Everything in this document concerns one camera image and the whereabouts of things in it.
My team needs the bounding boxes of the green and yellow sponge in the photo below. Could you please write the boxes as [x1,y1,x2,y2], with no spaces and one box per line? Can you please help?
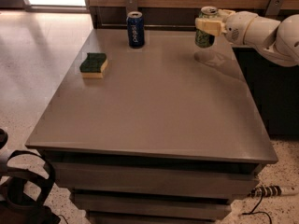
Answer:
[79,53,107,78]

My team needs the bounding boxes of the left metal wall bracket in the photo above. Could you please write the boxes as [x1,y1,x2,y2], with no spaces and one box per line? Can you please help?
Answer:
[125,0,138,13]

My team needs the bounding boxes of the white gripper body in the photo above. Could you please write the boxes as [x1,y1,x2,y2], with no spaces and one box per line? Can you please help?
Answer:
[225,11,257,45]

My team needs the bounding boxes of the grey drawer cabinet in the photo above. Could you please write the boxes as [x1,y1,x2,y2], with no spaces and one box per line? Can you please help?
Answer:
[27,29,277,224]

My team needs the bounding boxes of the black headphones on stand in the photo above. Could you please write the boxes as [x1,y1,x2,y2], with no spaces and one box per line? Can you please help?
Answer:
[0,149,61,224]

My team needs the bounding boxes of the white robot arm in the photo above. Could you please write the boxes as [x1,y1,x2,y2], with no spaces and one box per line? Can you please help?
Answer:
[195,9,299,67]

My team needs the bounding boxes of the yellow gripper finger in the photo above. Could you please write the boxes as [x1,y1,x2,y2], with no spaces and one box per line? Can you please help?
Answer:
[195,18,226,36]
[218,9,235,19]

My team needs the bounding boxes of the black power cable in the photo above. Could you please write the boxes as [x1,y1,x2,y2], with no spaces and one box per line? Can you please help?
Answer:
[241,191,273,224]

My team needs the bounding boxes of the green soda can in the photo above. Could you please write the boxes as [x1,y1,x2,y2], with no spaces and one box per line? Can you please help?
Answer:
[195,6,218,49]

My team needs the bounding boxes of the blue Pepsi can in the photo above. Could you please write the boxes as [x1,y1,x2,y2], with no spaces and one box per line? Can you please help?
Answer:
[126,11,145,49]

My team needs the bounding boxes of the right metal wall bracket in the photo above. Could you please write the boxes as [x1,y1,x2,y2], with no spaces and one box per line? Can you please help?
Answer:
[264,0,285,17]

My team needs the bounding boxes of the white power strip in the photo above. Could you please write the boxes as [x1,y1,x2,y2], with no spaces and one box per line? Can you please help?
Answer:
[249,185,299,199]

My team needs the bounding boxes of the metal wall bracket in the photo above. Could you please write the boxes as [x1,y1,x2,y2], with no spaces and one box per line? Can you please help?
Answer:
[125,0,138,13]
[264,0,285,17]

